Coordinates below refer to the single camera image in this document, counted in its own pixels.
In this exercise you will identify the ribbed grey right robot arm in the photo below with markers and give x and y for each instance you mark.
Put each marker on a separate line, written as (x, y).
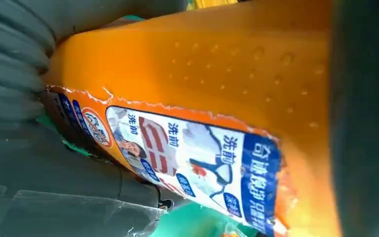
(9, 65)

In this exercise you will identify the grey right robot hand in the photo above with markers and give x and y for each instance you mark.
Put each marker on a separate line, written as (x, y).
(62, 189)

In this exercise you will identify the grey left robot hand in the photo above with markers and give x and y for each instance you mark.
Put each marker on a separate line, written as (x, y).
(369, 114)

